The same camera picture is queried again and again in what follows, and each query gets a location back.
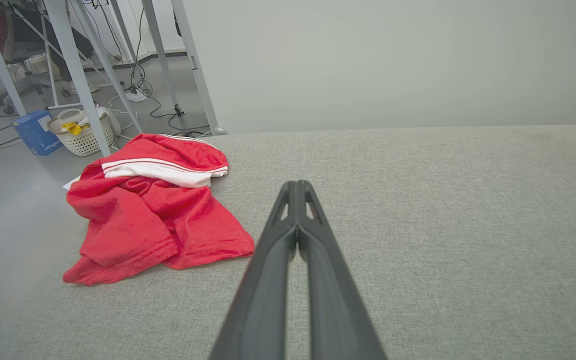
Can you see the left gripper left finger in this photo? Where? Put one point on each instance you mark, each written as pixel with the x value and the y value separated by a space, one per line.
pixel 263 280

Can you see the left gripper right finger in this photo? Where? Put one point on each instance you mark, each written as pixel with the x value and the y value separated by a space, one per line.
pixel 330 300

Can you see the white paper sheet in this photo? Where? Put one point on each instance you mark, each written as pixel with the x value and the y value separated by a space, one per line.
pixel 70 184

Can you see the blue cardboard box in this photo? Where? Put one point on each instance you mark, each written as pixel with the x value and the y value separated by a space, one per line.
pixel 35 132

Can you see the white rounded appliance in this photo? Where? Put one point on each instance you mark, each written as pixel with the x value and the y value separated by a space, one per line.
pixel 113 122

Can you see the dark office chair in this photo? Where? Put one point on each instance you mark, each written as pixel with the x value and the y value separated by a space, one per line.
pixel 23 40

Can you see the white power strip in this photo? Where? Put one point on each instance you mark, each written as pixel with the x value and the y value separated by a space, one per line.
pixel 136 95

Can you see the white plastic laundry basket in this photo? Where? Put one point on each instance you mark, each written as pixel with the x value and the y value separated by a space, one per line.
pixel 85 142

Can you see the red white T-shirt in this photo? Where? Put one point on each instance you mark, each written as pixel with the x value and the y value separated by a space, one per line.
pixel 133 225

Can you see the yellow cloth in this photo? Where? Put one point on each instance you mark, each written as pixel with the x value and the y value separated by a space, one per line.
pixel 73 128

